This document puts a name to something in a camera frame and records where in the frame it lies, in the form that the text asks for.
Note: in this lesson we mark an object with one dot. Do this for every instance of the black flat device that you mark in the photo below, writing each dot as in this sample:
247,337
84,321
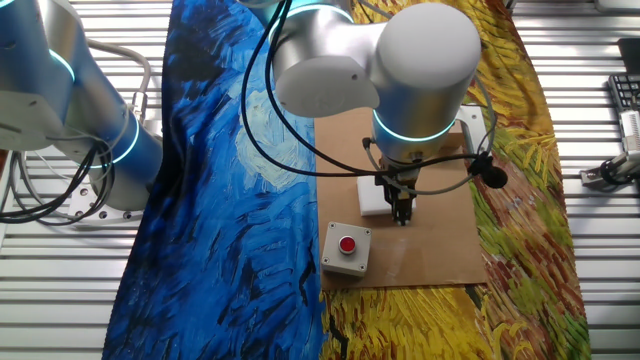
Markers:
630,55

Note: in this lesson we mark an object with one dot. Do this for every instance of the white sponge block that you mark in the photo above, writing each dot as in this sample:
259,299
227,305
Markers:
370,197

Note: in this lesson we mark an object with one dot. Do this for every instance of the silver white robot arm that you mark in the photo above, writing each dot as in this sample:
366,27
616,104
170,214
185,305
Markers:
425,65

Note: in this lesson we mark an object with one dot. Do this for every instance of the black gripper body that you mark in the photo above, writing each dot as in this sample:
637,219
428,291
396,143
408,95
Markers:
400,182

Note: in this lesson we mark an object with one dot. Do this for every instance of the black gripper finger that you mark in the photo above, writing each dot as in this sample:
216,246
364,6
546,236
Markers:
407,212
396,207

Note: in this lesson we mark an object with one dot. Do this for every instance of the blue yellow painted tablecloth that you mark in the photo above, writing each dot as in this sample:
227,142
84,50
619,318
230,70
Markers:
225,250

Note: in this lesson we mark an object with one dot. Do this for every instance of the grey red emergency stop box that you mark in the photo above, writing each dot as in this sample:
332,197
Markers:
345,262

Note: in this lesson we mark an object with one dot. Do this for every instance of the brown cardboard sheet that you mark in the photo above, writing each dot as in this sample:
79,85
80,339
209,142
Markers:
435,250

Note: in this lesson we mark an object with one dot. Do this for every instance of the small metal camera bracket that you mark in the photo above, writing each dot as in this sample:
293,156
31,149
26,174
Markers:
590,179

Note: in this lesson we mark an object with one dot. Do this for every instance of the black keyboard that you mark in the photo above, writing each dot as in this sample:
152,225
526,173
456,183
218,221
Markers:
627,92

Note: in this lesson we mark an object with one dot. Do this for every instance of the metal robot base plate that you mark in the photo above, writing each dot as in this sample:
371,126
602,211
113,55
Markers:
87,205

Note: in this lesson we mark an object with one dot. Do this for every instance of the light wooden block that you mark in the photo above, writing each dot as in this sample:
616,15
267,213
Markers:
454,142

